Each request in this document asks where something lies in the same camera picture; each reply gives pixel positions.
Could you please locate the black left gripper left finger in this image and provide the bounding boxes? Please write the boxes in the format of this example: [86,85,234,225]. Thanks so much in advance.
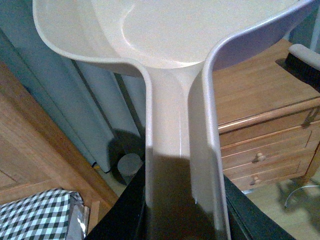
[85,164,147,240]

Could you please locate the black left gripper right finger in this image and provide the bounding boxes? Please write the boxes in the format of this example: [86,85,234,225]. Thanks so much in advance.
[224,176,294,240]

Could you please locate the beige hand brush black bristles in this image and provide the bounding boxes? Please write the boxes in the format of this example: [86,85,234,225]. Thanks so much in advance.
[285,44,320,88]

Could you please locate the grey cylindrical stand base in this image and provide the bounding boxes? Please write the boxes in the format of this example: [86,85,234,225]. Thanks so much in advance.
[117,153,143,185]

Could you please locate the wooden bed frame headboard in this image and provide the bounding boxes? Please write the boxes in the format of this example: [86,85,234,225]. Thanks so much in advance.
[0,63,118,229]

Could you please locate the wooden nightstand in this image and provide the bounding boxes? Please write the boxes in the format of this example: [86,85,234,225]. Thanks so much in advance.
[213,39,320,190]

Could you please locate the white cable on floor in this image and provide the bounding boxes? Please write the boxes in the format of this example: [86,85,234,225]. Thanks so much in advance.
[284,184,320,209]

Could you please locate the black white checkered bed sheet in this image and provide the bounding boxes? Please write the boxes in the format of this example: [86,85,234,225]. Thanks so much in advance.
[0,188,87,240]

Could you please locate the beige plastic dustpan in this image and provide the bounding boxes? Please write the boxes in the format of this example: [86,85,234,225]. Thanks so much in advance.
[32,0,320,240]

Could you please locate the teal green curtain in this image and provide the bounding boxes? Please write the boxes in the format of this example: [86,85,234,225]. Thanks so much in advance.
[0,0,146,172]

